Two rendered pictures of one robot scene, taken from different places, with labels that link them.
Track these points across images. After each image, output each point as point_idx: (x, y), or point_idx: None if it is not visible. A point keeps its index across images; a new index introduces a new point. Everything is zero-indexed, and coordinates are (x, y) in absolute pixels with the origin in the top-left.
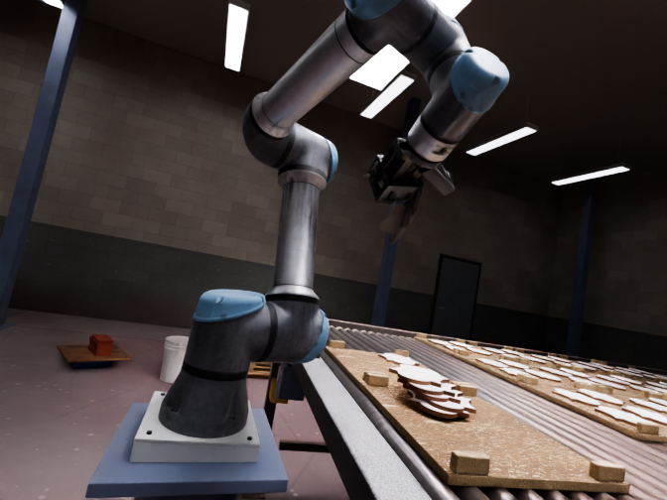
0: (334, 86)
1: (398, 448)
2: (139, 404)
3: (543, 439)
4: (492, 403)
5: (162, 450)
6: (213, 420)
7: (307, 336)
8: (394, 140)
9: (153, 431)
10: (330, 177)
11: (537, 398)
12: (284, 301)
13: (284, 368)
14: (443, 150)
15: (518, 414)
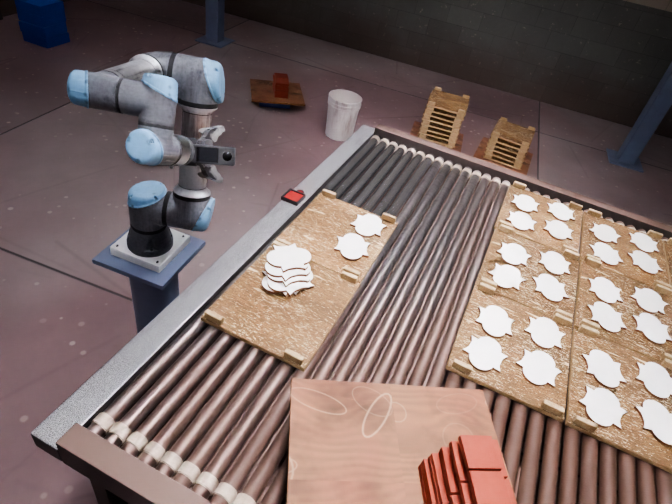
0: None
1: (217, 295)
2: None
3: (317, 329)
4: (381, 293)
5: (120, 254)
6: (139, 249)
7: (188, 221)
8: None
9: (120, 245)
10: (216, 101)
11: (458, 305)
12: (175, 197)
13: None
14: (169, 166)
15: (375, 309)
